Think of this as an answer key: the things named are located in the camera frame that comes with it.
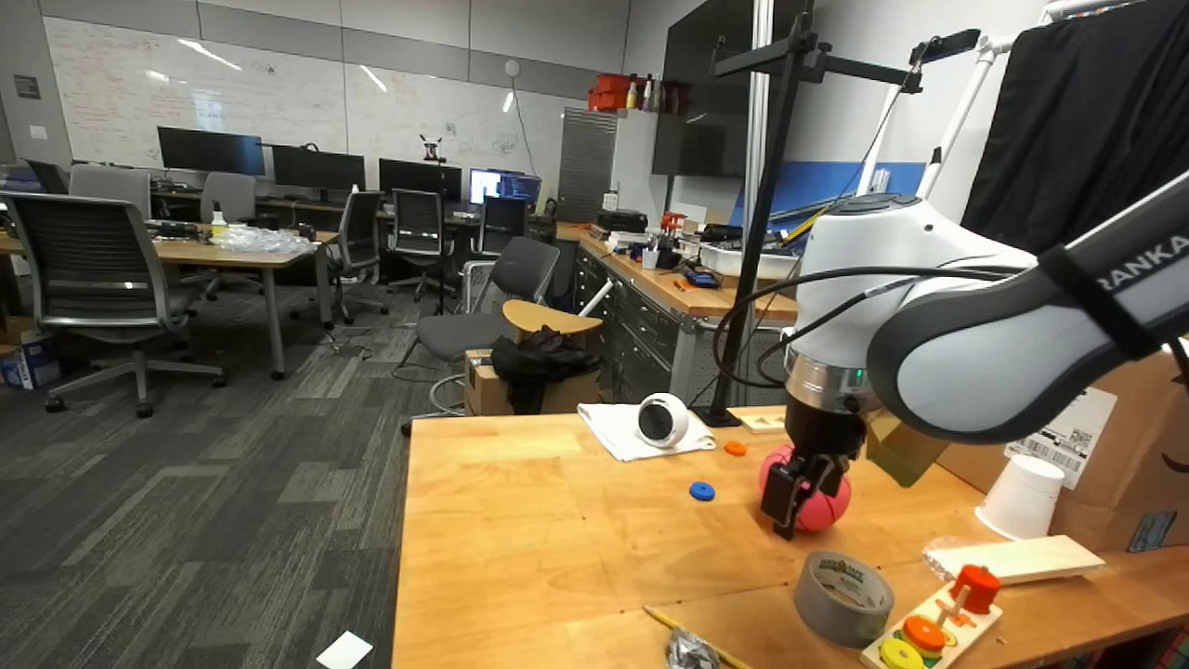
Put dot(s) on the orange plastic disc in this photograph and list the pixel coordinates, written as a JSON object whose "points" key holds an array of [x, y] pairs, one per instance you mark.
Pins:
{"points": [[732, 447]]}

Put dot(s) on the black bag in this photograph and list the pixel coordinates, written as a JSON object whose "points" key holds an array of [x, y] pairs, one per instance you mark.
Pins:
{"points": [[543, 366]]}

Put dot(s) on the black computer monitor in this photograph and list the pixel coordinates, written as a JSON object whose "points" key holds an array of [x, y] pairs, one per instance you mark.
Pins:
{"points": [[418, 180], [318, 167], [210, 149]]}

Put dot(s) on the round wooden stool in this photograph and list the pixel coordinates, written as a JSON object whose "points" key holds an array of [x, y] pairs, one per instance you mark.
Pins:
{"points": [[552, 317]]}

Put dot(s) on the grey duct tape roll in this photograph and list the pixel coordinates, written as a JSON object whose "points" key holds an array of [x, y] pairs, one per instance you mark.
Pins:
{"points": [[837, 615]]}

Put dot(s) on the pink rubber ball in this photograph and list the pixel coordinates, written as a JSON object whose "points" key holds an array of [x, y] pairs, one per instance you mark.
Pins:
{"points": [[823, 509]]}

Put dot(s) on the blue plastic disc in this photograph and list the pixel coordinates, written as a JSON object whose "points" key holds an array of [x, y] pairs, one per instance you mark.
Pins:
{"points": [[704, 491]]}

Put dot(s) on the wooden peg toy board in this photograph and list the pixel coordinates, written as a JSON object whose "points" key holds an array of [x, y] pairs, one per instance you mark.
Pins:
{"points": [[951, 634]]}

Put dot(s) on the long white flat board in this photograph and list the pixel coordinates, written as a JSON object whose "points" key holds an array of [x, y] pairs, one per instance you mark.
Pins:
{"points": [[1014, 558]]}

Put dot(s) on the long wooden workbench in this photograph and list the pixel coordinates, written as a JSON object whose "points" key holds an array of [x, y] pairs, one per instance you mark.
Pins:
{"points": [[656, 292]]}

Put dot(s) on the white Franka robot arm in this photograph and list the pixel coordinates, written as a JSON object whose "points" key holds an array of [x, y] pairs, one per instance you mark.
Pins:
{"points": [[990, 356]]}

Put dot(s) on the light wooden desk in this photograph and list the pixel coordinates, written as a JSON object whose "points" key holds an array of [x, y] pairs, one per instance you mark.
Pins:
{"points": [[235, 255]]}

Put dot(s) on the black metal pole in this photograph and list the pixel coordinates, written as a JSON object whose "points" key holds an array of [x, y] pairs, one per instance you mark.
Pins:
{"points": [[765, 185]]}

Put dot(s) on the black hanging cloth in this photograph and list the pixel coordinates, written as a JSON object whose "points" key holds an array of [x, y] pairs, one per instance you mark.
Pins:
{"points": [[1078, 114]]}

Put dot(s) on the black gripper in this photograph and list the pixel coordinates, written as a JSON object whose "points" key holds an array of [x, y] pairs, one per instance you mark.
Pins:
{"points": [[823, 432]]}

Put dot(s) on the white paper cup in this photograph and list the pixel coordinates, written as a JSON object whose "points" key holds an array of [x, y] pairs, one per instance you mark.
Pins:
{"points": [[1021, 499]]}

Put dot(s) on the wooden strip with holes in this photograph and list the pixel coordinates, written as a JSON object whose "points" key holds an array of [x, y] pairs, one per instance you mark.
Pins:
{"points": [[758, 417]]}

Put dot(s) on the dark fabric office chair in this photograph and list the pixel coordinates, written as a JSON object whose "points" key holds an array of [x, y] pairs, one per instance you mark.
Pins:
{"points": [[522, 266]]}

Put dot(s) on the yellow pencil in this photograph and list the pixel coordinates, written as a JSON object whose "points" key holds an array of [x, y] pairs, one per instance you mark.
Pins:
{"points": [[671, 620]]}

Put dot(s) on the white paper scrap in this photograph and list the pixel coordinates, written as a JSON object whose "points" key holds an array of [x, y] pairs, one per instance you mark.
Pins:
{"points": [[341, 651]]}

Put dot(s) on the large cardboard box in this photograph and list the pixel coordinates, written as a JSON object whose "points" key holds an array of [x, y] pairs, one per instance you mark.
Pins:
{"points": [[1154, 432]]}

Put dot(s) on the crumpled silver foil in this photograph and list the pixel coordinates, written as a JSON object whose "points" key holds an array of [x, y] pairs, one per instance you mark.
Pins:
{"points": [[688, 651]]}

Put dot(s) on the white paper sheet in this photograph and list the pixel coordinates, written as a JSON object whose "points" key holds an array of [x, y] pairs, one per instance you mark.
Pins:
{"points": [[611, 432]]}

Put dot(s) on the grey office chair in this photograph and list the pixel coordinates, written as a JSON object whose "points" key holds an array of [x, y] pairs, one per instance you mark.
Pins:
{"points": [[94, 266]]}

